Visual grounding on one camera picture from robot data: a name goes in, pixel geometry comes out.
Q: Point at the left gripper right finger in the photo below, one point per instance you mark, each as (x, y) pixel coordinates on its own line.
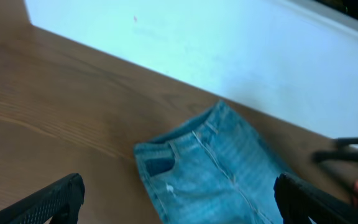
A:
(299, 202)

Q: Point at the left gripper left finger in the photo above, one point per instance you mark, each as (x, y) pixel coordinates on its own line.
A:
(59, 202)

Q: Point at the light blue denim jeans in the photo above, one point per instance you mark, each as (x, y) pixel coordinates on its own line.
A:
(215, 168)

